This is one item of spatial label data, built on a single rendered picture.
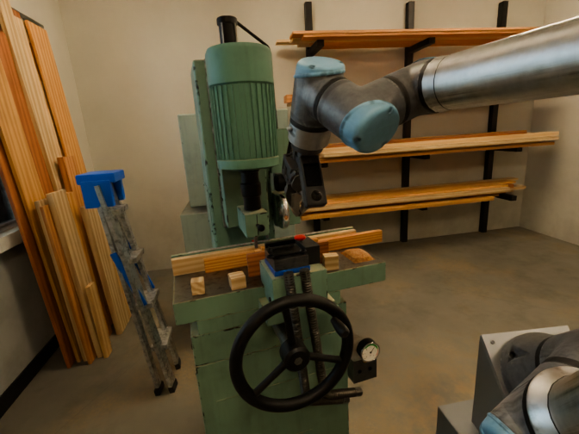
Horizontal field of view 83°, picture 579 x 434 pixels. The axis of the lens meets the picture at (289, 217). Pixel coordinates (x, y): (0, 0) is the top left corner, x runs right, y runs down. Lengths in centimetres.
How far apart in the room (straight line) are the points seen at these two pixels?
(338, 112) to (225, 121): 40
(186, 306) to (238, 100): 53
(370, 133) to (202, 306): 58
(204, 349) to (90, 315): 151
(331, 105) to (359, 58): 303
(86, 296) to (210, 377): 148
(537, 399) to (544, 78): 43
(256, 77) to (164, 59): 256
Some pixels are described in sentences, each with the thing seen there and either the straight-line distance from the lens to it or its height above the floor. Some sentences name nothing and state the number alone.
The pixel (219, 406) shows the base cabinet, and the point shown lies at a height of 57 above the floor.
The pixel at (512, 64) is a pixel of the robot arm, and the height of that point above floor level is 135.
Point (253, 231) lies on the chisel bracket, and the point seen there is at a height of 102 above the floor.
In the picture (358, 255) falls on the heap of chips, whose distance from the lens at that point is 102.
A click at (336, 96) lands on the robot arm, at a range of 59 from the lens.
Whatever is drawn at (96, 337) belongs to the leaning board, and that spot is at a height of 14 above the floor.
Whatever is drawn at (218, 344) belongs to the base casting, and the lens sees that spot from 94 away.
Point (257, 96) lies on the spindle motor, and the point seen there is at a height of 138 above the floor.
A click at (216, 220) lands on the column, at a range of 116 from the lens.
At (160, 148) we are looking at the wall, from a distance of 337.
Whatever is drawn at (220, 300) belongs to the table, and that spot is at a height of 89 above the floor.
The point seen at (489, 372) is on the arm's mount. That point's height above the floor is 73.
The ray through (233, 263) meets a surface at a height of 92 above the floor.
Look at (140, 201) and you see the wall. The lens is 348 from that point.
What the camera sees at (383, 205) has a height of 54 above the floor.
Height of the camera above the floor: 129
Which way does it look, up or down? 15 degrees down
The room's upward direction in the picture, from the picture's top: 4 degrees counter-clockwise
